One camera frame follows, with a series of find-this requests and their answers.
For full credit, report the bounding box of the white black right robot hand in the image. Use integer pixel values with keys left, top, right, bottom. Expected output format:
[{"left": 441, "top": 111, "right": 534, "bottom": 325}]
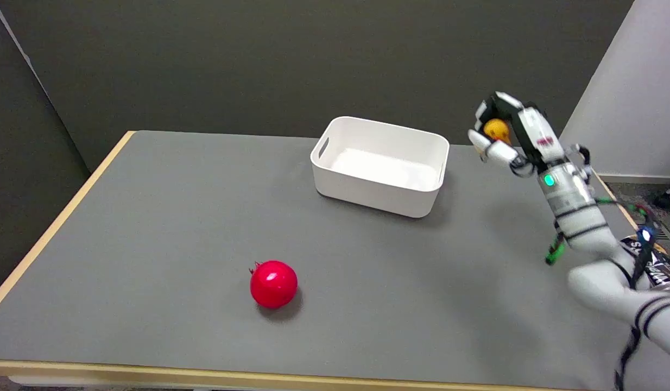
[{"left": 467, "top": 92, "right": 568, "bottom": 179}]

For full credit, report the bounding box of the yellow rubber duck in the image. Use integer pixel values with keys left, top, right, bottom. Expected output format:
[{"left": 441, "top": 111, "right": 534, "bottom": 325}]
[{"left": 484, "top": 119, "right": 512, "bottom": 145}]

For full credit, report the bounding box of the white plastic box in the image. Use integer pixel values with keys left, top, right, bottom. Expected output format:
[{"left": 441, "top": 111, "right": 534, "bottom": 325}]
[{"left": 310, "top": 116, "right": 450, "bottom": 219}]

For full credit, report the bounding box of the red pomegranate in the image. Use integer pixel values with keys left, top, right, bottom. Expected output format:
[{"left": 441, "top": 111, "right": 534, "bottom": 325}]
[{"left": 249, "top": 260, "right": 299, "bottom": 310}]

